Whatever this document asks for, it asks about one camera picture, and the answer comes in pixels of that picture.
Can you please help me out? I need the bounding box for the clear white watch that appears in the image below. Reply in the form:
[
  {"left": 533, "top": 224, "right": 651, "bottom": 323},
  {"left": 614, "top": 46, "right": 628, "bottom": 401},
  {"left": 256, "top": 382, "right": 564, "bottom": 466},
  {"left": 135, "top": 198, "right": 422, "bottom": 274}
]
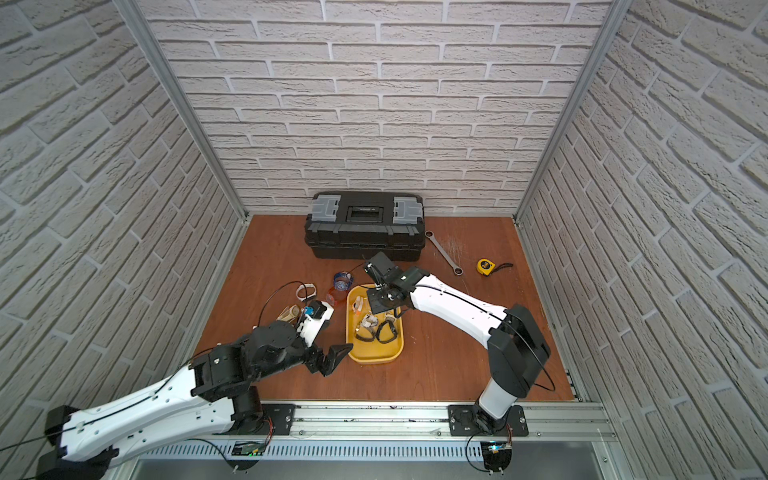
[{"left": 356, "top": 314, "right": 379, "bottom": 335}]

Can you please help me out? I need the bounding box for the dark brown strap watch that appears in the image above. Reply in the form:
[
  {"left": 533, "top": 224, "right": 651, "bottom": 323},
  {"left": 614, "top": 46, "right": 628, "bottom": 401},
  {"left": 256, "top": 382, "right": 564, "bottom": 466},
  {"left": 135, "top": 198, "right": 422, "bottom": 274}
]
[{"left": 355, "top": 323, "right": 378, "bottom": 343}]

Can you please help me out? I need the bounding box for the pink orange watch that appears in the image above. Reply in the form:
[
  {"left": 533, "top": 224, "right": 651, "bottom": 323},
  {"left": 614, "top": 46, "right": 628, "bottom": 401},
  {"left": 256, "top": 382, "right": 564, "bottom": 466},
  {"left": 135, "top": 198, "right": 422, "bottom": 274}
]
[{"left": 353, "top": 296, "right": 365, "bottom": 314}]

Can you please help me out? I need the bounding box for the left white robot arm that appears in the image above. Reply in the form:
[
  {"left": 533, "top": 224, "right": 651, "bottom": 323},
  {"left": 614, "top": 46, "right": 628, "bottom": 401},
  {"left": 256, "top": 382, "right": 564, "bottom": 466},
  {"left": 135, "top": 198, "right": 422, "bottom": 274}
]
[{"left": 36, "top": 321, "right": 353, "bottom": 479}]

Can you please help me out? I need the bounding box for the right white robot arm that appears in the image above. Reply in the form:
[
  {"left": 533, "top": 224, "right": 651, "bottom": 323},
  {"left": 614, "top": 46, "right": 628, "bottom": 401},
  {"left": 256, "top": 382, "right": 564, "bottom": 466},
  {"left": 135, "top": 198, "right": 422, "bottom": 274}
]
[{"left": 364, "top": 252, "right": 551, "bottom": 433}]

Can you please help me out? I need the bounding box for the blue transparent watch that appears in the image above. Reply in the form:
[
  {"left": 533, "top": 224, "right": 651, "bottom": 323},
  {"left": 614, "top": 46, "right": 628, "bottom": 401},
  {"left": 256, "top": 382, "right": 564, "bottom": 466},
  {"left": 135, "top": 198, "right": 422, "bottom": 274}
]
[{"left": 333, "top": 271, "right": 354, "bottom": 292}]

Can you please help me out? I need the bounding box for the red transparent watch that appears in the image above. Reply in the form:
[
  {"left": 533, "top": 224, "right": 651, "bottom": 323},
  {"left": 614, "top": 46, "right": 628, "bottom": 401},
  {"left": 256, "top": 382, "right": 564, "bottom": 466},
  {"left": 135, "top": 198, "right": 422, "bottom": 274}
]
[{"left": 326, "top": 287, "right": 347, "bottom": 308}]

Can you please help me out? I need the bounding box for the white band watch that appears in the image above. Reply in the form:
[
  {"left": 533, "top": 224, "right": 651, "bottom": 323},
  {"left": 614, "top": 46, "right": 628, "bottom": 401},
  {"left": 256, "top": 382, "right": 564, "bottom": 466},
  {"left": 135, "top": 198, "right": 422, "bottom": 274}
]
[{"left": 295, "top": 283, "right": 317, "bottom": 302}]

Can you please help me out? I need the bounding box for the yellow rectangular tray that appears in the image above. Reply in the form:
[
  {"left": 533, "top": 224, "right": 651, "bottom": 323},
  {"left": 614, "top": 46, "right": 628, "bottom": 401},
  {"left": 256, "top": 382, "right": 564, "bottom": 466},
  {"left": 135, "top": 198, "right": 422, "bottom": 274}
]
[{"left": 346, "top": 284, "right": 404, "bottom": 365}]

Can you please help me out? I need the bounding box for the silver combination wrench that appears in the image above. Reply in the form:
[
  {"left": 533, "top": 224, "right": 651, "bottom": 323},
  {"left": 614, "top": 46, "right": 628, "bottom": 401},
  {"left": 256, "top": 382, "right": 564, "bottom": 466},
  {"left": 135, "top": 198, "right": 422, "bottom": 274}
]
[{"left": 425, "top": 230, "right": 464, "bottom": 276}]

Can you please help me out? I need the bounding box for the black plastic toolbox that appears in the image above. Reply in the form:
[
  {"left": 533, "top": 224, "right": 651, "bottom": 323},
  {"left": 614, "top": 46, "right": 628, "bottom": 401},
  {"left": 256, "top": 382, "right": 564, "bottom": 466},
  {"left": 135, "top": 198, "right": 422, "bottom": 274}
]
[{"left": 304, "top": 191, "right": 426, "bottom": 262}]

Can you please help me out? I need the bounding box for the yellow tape measure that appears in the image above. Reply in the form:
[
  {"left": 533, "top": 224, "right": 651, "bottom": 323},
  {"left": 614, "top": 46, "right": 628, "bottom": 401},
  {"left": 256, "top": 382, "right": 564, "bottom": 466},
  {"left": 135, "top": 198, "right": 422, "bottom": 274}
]
[{"left": 476, "top": 258, "right": 496, "bottom": 276}]

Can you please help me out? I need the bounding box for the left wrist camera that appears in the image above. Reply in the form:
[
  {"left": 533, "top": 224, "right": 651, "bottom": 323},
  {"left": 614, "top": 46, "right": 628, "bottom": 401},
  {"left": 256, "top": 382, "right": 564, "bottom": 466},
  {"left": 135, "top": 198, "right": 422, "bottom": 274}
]
[{"left": 297, "top": 300, "right": 334, "bottom": 347}]

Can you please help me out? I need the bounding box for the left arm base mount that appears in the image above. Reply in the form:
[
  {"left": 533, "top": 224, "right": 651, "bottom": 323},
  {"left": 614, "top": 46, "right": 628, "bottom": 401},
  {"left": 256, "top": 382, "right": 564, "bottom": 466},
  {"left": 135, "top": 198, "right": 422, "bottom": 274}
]
[{"left": 227, "top": 403, "right": 297, "bottom": 436}]

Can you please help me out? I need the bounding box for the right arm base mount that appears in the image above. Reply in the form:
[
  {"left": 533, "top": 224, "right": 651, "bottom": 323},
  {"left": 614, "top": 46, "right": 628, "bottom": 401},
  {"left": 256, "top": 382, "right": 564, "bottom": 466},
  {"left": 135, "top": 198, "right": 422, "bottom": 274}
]
[{"left": 447, "top": 404, "right": 529, "bottom": 438}]

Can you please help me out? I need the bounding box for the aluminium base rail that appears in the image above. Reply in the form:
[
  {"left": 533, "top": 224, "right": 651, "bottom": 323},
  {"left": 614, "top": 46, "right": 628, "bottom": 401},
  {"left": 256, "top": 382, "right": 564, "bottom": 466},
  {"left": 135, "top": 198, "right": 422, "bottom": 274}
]
[{"left": 140, "top": 401, "right": 618, "bottom": 462}]

